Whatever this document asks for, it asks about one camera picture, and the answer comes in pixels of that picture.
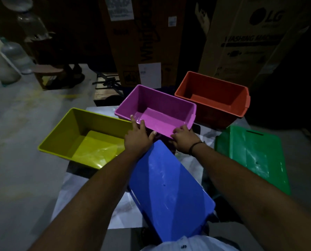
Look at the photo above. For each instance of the person's left hand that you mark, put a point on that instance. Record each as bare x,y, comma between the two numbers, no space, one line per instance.
137,141

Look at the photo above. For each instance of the person's right hand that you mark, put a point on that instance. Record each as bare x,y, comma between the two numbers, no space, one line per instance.
184,139

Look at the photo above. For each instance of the person's left middle finger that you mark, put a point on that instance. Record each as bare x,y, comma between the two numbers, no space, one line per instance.
133,122

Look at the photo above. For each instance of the person's left thumb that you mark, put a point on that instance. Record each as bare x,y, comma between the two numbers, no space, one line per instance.
153,135

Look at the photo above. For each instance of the person's right fingers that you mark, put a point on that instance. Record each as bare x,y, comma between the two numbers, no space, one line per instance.
179,130

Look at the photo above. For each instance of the purple plastic bin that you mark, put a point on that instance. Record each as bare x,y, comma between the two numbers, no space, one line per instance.
158,112

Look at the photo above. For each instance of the person's left forearm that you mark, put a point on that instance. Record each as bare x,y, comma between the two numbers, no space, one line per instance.
90,206

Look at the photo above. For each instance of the person's right forearm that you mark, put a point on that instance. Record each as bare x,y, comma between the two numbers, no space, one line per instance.
260,203

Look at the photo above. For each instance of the black wrist band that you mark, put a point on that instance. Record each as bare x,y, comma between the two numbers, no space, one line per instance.
194,146

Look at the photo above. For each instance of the wooden pallet cart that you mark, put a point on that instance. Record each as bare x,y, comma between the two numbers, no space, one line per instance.
107,88

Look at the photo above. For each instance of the orange plastic bin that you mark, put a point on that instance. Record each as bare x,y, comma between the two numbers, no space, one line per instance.
215,98

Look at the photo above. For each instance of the yellow plastic bin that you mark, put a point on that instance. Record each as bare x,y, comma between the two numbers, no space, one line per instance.
87,141

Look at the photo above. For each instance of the blue plastic bin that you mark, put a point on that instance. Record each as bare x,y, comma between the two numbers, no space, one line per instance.
168,190

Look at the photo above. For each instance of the green plastic bin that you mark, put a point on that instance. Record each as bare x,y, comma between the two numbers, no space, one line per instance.
254,154

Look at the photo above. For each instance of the tall brown cardboard box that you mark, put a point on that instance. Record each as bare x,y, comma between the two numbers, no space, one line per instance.
145,39

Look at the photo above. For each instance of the small open cardboard box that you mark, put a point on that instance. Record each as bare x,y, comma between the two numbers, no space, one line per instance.
51,77

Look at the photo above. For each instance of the person's white shirt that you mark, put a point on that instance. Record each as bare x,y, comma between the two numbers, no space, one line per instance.
189,244

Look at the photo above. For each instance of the large cardboard appliance box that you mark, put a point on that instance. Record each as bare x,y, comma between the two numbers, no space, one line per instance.
252,39

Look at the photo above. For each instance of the clear water jug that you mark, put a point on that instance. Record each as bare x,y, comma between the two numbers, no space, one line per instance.
32,26
15,3
2,67
17,56

